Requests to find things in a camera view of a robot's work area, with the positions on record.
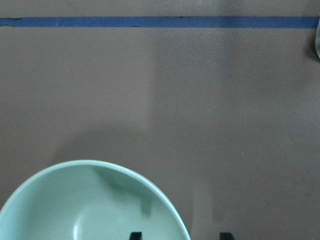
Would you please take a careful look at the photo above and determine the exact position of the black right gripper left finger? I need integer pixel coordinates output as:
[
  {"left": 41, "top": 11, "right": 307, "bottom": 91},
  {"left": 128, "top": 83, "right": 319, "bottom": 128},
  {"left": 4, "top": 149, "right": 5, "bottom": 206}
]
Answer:
[{"left": 129, "top": 232, "right": 142, "bottom": 240}]

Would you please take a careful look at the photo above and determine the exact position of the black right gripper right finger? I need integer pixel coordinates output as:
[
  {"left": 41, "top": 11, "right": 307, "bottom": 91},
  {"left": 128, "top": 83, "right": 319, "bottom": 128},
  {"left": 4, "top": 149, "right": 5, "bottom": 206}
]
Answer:
[{"left": 219, "top": 232, "right": 235, "bottom": 240}]

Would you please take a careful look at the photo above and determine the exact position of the light green bowl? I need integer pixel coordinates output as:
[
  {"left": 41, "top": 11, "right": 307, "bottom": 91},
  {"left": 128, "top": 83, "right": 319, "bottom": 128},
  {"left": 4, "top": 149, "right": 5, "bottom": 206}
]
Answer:
[{"left": 0, "top": 160, "right": 190, "bottom": 240}]

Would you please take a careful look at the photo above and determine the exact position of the metal scoop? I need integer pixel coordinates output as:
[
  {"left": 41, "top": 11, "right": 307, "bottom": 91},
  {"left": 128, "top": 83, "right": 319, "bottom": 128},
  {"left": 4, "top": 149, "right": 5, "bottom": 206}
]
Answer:
[{"left": 314, "top": 20, "right": 320, "bottom": 58}]

